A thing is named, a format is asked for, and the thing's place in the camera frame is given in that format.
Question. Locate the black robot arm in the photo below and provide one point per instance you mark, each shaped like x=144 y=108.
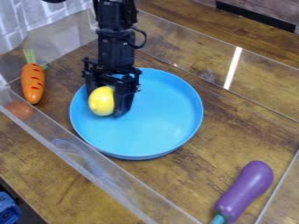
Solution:
x=119 y=38

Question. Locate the orange toy carrot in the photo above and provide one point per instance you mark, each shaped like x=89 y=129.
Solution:
x=32 y=78

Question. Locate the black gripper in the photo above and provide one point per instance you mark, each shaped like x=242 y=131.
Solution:
x=120 y=77

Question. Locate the blue round tray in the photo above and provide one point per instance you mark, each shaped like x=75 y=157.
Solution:
x=160 y=123

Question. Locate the clear acrylic barrier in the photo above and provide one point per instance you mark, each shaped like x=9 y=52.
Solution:
x=75 y=185

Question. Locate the yellow toy lemon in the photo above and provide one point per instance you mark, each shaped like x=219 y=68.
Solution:
x=101 y=101

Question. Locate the blue object at corner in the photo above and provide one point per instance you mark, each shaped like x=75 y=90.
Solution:
x=9 y=210

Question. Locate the purple toy eggplant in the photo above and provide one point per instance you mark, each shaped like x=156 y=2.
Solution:
x=251 y=184

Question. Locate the white patterned curtain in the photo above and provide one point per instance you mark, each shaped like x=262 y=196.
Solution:
x=24 y=15

